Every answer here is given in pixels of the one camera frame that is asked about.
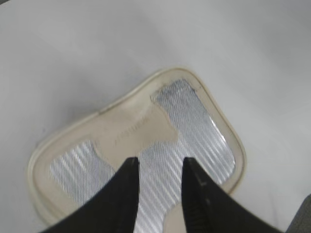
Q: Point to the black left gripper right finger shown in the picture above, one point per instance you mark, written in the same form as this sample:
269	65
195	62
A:
209	209

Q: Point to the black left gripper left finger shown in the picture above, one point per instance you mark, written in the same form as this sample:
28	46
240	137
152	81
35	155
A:
112	210

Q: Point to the cream canvas zipper bag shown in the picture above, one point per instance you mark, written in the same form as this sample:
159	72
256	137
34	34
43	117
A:
168	117

